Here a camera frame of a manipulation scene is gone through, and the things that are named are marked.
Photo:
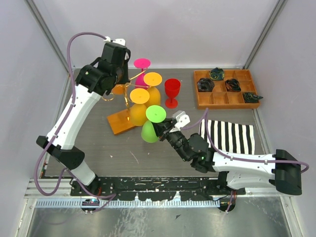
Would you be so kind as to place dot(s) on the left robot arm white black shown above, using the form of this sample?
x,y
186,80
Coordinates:
x,y
93,81

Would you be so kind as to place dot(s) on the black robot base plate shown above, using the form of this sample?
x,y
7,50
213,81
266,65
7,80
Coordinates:
x,y
160,188

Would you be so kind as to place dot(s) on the dark rolled tie middle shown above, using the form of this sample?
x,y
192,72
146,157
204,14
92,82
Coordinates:
x,y
232,85

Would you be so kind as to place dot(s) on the dark rolled tie right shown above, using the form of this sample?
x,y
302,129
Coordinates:
x,y
250,97

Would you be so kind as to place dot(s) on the wooden compartment tray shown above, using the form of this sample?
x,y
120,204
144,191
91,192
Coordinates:
x,y
220,97

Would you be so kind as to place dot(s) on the red plastic wine glass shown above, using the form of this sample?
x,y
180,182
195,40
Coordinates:
x,y
172,88

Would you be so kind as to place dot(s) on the orange plastic wine glass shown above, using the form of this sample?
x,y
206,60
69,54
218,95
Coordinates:
x,y
118,89

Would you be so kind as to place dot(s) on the yellow wine glass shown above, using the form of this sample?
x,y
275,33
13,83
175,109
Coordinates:
x,y
153,79
139,97

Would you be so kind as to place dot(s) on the dark rolled tie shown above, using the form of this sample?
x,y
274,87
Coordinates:
x,y
250,97
205,85
232,85
217,74

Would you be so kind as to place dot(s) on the green plastic wine glass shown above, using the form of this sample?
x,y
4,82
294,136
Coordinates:
x,y
154,114

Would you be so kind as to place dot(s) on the black white striped cloth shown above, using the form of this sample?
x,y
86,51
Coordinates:
x,y
228,137

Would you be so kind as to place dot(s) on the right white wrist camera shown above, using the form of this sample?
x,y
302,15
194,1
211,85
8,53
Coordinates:
x,y
182,119

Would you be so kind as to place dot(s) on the grey slotted cable duct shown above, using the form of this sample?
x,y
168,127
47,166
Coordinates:
x,y
94,204

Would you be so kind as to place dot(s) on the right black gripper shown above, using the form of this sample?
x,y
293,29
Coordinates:
x,y
159,128

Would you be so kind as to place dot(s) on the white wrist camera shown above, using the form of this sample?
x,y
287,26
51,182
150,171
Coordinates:
x,y
117,41
182,119

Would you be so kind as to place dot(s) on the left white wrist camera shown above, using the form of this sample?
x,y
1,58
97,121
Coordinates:
x,y
117,41

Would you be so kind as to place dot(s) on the magenta plastic wine glass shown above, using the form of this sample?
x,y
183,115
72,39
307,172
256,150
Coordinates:
x,y
143,64

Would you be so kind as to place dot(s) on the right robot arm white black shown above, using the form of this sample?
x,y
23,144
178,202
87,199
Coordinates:
x,y
235,171

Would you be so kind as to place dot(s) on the dark rolled tie left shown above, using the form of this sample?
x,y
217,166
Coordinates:
x,y
205,85

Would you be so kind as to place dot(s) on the dark rolled tie top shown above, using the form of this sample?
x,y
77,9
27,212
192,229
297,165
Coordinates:
x,y
217,74

